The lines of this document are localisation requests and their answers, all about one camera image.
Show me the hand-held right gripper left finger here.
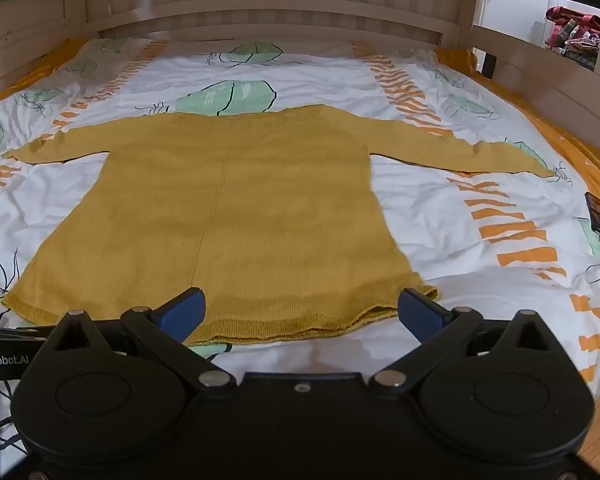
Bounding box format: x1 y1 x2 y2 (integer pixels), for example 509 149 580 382
44 287 237 392

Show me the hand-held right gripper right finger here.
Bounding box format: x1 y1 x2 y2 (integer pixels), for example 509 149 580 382
369 287 557 392

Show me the yellow towel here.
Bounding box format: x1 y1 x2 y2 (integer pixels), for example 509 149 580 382
1 105 556 347

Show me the pile of red patterned clothes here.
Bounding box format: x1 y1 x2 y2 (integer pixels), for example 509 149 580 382
544 6 600 70

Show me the white leaf-print duvet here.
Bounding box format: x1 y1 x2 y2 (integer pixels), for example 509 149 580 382
0 37 600 461

